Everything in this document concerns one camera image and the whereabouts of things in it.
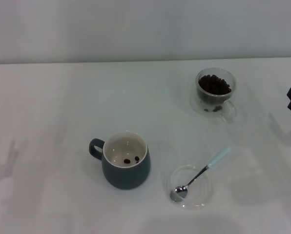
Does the clear glass saucer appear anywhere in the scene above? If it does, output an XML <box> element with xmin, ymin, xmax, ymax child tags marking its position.
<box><xmin>166</xmin><ymin>164</ymin><xmax>212</xmax><ymax>212</ymax></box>

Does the blue-handled metal spoon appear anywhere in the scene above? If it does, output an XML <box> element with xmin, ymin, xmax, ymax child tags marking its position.
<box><xmin>169</xmin><ymin>145</ymin><xmax>232</xmax><ymax>202</ymax></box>

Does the dark blue ceramic mug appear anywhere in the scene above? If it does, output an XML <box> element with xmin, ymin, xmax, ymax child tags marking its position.
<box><xmin>88</xmin><ymin>131</ymin><xmax>151</xmax><ymax>190</ymax></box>

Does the coffee beans pile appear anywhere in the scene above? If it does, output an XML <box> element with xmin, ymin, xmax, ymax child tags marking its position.
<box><xmin>198</xmin><ymin>74</ymin><xmax>231</xmax><ymax>96</ymax></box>

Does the double-wall glass cup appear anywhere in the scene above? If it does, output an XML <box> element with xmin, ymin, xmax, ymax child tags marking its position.
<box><xmin>189</xmin><ymin>67</ymin><xmax>238</xmax><ymax>124</ymax></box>

